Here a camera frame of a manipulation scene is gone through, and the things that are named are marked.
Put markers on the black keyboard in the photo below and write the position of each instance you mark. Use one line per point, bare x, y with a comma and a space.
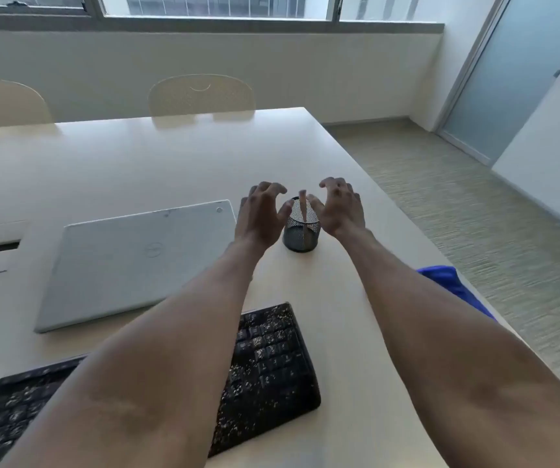
270, 365

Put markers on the silver laptop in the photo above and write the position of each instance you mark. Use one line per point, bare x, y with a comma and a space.
129, 268

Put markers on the cream perforated chair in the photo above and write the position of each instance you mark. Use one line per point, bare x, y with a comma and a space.
202, 99
2, 104

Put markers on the blue microfibre cloth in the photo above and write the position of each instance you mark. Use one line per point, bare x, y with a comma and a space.
443, 280

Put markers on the person's right hand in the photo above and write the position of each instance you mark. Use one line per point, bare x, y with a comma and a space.
343, 211

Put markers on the black mesh pen holder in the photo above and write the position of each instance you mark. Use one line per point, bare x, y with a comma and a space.
299, 240

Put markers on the person's left hand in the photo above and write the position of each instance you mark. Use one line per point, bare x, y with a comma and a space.
258, 219

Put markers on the frosted glass door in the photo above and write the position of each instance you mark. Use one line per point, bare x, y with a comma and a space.
514, 68

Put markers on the small wooden brush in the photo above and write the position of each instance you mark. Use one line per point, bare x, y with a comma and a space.
303, 202

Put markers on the person's left forearm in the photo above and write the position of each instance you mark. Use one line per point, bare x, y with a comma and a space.
163, 360

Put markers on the person's right forearm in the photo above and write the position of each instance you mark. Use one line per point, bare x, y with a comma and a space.
445, 355

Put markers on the grey window frame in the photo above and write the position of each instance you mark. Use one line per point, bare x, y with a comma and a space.
212, 24

